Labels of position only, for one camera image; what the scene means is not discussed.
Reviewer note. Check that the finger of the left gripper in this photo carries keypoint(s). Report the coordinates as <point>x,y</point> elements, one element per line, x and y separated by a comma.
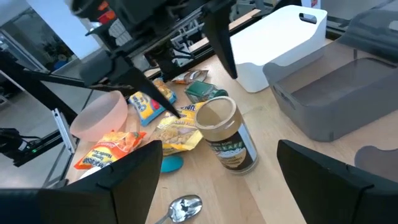
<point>222,40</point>
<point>140,84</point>

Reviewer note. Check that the green-lidded spice jar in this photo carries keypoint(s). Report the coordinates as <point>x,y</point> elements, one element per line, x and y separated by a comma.
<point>202,90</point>

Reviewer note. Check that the white plastic bin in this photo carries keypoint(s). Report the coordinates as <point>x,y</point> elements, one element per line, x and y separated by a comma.
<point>273,40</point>

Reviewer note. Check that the teal plastic spoon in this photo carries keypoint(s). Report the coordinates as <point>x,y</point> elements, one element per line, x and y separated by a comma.
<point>171,164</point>

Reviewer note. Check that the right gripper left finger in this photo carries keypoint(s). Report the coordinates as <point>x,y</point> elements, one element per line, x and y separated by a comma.
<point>136,186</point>

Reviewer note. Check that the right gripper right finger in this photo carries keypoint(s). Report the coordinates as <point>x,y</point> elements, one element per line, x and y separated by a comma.
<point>317,186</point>

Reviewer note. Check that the orange Maruchan ramen packet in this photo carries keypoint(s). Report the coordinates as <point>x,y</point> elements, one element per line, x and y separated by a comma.
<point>109,149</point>

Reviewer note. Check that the pink translucent bowl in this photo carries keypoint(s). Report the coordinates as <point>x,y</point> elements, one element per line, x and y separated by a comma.
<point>99,118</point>

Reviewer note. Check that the brown snack packet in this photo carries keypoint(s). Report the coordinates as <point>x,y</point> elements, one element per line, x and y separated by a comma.
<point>191,76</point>

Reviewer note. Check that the yellow blue Maruchan ramen packet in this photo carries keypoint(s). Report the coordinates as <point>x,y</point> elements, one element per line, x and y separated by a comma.
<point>146,107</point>

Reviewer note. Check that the tan-lidded seasoning jar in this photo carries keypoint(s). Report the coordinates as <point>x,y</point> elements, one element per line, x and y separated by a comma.
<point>230,146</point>

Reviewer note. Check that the grey plastic bin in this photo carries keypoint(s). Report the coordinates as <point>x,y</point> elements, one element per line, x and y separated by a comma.
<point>326,109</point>

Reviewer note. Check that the white metal bracket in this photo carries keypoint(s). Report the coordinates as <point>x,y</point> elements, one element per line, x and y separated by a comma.
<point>63,130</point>

